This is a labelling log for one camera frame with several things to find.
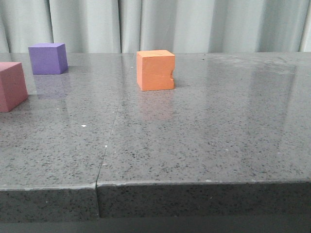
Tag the orange foam cube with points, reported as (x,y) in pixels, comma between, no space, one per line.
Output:
(155,70)

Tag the grey-green pleated curtain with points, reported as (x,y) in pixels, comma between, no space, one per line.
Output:
(126,26)

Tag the purple foam cube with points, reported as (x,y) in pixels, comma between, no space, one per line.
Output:
(48,58)

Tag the red foam cube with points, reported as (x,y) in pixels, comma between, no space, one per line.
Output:
(13,89)

